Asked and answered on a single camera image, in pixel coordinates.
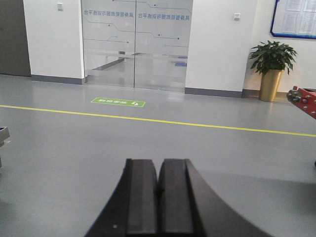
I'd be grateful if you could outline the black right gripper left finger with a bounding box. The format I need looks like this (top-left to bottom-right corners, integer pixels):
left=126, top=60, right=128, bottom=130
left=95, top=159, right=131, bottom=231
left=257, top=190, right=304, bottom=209
left=85, top=159, right=158, bottom=237

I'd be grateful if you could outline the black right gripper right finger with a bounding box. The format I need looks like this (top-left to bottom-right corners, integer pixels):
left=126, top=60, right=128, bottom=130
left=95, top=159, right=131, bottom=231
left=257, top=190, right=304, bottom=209
left=158, top=159, right=269, bottom=237

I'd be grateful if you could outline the green floor sign sticker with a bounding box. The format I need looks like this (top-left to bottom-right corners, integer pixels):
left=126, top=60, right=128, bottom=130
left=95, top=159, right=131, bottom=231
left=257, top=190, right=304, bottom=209
left=91, top=97, right=146, bottom=108

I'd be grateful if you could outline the gold plant pot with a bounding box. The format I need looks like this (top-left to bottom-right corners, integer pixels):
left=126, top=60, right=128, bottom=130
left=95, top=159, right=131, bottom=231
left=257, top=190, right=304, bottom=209
left=259, top=70, right=283, bottom=102

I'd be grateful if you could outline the frosted glass double door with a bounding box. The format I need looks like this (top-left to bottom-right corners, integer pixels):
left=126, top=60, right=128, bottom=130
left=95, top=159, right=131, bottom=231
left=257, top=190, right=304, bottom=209
left=81, top=0, right=193, bottom=92

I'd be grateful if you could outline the green potted plant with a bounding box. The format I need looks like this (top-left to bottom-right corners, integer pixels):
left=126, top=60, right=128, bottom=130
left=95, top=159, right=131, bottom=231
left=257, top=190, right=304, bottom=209
left=249, top=40, right=298, bottom=75

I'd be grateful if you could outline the blue framed notice board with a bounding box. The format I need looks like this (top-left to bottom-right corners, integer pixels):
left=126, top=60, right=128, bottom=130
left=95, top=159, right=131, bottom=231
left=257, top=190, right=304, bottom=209
left=270, top=0, right=316, bottom=40

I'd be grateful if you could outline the grey metal frame left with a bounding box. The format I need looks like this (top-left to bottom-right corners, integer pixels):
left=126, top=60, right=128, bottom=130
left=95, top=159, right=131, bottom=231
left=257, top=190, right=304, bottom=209
left=0, top=126, right=11, bottom=168

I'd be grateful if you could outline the red metal cart frame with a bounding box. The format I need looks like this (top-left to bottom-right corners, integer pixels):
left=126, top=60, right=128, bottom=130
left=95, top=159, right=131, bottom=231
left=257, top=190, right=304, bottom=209
left=286, top=86, right=316, bottom=119

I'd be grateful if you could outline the white wall switch right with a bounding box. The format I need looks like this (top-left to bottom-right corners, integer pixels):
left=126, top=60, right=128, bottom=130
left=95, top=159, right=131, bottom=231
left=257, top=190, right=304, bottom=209
left=233, top=13, right=241, bottom=21

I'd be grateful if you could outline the white wall switch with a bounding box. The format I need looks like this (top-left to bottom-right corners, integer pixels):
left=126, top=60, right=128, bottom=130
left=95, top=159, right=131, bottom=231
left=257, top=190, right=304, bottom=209
left=233, top=13, right=241, bottom=21
left=57, top=2, right=63, bottom=11

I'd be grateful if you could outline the white wall switch left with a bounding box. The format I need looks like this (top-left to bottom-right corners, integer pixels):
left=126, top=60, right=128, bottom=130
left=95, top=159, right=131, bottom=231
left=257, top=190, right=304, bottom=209
left=57, top=2, right=63, bottom=11

